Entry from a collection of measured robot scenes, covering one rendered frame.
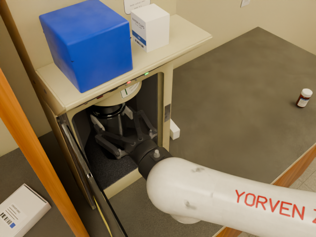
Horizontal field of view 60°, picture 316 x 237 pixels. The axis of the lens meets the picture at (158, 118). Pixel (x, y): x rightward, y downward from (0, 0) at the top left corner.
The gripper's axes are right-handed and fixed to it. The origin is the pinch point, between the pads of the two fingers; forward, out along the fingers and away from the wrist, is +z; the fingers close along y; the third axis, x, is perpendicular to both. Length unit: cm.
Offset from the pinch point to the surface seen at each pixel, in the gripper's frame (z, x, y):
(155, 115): -7.4, 1.8, -11.5
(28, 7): -10.7, -41.6, 14.2
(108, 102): -7.8, -13.1, 3.3
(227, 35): 32, 24, -95
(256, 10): 32, 16, -118
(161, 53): -20.6, -31.5, -2.9
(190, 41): -20.9, -31.5, -9.8
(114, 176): -8.4, 17.8, 6.5
